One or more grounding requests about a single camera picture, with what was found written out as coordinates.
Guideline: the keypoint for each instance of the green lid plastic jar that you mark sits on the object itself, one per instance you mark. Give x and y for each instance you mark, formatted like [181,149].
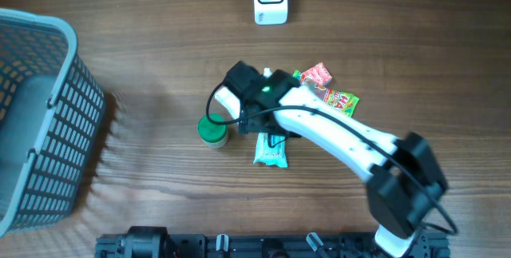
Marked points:
[214,136]

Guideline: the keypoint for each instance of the teal snack packet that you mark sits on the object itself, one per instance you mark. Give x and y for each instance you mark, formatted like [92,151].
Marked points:
[270,150]

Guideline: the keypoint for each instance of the red small snack pack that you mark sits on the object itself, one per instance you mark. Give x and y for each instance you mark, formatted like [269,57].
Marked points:
[318,74]

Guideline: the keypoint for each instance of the haribo gummy bag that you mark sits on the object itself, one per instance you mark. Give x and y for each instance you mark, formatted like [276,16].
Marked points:
[341,101]

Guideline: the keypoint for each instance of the white tissue pack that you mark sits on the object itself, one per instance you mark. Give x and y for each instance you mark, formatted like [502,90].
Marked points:
[267,72]

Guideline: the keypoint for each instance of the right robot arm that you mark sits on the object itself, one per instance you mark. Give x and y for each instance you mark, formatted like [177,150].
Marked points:
[402,177]

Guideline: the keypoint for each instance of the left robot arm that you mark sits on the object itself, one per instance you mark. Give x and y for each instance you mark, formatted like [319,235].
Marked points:
[146,242]

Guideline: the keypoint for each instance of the grey plastic mesh basket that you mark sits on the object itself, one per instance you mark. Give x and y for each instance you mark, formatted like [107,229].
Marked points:
[51,110]

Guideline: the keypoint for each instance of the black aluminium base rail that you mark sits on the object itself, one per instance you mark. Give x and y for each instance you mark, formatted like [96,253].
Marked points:
[352,244]

